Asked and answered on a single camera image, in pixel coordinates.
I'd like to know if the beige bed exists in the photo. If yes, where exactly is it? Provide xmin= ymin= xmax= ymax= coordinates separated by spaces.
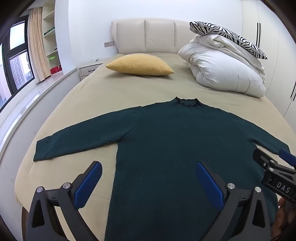
xmin=14 ymin=52 xmax=289 ymax=241

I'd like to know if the black framed window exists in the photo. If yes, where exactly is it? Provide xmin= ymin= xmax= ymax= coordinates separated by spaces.
xmin=0 ymin=17 xmax=35 ymax=109

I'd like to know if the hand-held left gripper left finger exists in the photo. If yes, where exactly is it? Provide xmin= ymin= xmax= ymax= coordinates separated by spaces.
xmin=26 ymin=161 xmax=103 ymax=241

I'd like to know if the white wardrobe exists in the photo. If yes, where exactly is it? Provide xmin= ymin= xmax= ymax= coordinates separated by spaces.
xmin=242 ymin=0 xmax=296 ymax=126

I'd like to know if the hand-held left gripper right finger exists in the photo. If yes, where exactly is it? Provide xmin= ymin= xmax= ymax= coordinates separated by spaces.
xmin=195 ymin=161 xmax=272 ymax=241

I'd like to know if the white window ledge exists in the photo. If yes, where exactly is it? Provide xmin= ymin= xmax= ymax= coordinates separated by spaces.
xmin=0 ymin=67 xmax=80 ymax=163

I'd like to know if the white wall shelf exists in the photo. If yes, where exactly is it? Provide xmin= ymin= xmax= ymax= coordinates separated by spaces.
xmin=42 ymin=0 xmax=64 ymax=76

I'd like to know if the dark green sweater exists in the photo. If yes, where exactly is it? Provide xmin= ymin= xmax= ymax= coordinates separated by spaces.
xmin=33 ymin=97 xmax=291 ymax=241

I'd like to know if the zebra striped pillow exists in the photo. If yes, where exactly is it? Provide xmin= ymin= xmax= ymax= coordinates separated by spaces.
xmin=189 ymin=21 xmax=269 ymax=60

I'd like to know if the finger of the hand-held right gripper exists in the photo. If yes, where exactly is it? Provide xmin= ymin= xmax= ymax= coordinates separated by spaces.
xmin=278 ymin=148 xmax=296 ymax=169
xmin=253 ymin=148 xmax=278 ymax=168

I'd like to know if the person's right hand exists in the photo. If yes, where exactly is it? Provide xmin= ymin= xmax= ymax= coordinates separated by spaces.
xmin=271 ymin=198 xmax=290 ymax=240

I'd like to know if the beige curtain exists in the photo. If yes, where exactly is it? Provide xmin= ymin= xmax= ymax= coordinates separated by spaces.
xmin=28 ymin=8 xmax=51 ymax=82

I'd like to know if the white nightstand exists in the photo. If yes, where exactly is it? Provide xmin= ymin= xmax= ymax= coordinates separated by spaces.
xmin=79 ymin=61 xmax=104 ymax=80

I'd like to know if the white folded duvet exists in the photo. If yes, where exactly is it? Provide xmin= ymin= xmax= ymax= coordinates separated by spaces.
xmin=178 ymin=34 xmax=266 ymax=98

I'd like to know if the yellow pillow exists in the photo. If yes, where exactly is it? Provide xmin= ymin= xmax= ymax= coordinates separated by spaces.
xmin=105 ymin=53 xmax=174 ymax=76

